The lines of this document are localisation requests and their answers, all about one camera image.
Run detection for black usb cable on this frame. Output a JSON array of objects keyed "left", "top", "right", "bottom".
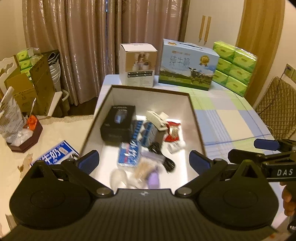
[{"left": 147, "top": 142, "right": 176, "bottom": 173}]

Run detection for small white bottle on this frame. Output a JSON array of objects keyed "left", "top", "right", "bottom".
[{"left": 168, "top": 141, "right": 186, "bottom": 154}]

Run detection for blue tissue packet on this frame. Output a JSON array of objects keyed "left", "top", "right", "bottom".
[{"left": 117, "top": 140, "right": 141, "bottom": 168}]

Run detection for red snack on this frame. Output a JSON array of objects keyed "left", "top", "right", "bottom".
[{"left": 165, "top": 121, "right": 181, "bottom": 142}]

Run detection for purple packet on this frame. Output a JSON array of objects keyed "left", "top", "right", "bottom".
[{"left": 147, "top": 168, "right": 160, "bottom": 189}]

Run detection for black electronics box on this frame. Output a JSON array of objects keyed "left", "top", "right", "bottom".
[{"left": 100, "top": 105, "right": 136, "bottom": 143}]

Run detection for cotton swabs bag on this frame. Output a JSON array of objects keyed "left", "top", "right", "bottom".
[{"left": 128, "top": 157, "right": 158, "bottom": 189}]

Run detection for person's right hand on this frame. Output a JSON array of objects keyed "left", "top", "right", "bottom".
[{"left": 280, "top": 182, "right": 295, "bottom": 216}]

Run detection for blue milk pack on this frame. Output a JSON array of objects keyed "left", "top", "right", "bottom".
[{"left": 30, "top": 140, "right": 79, "bottom": 166}]

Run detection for checkered bed sheet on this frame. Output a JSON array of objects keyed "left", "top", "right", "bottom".
[{"left": 94, "top": 74, "right": 282, "bottom": 227}]

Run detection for quilted chair cushion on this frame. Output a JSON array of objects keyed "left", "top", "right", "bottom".
[{"left": 255, "top": 76, "right": 295, "bottom": 139}]

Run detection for dark wooden tray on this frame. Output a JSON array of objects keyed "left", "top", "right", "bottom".
[{"left": 7, "top": 114, "right": 43, "bottom": 153}]

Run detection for brown open storage box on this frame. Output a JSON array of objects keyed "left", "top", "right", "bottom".
[{"left": 81, "top": 85, "right": 205, "bottom": 191}]

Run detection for silver printed plastic bag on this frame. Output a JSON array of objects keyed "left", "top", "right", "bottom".
[{"left": 0, "top": 86, "right": 26, "bottom": 144}]

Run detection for green tissue pack stack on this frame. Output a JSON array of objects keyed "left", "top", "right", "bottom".
[{"left": 212, "top": 41, "right": 257, "bottom": 97}]

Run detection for brown cardboard box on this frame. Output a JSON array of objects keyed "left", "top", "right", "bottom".
[{"left": 4, "top": 56, "right": 56, "bottom": 115}]

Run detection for blue milk carton box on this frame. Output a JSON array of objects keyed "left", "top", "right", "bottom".
[{"left": 159, "top": 39, "right": 219, "bottom": 91}]

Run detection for black white paper bag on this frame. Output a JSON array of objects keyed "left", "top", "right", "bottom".
[{"left": 42, "top": 50, "right": 62, "bottom": 92}]

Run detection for wooden wardrobe door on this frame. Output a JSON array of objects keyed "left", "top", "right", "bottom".
[{"left": 185, "top": 1, "right": 285, "bottom": 105}]

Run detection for white product box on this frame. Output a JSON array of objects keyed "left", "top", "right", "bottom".
[{"left": 119, "top": 43, "right": 158, "bottom": 88}]

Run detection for small green tissue packs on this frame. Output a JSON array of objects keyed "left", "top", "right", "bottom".
[{"left": 16, "top": 48, "right": 43, "bottom": 78}]

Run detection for brown curtain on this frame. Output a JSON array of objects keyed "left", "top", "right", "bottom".
[{"left": 22, "top": 1, "right": 190, "bottom": 105}]

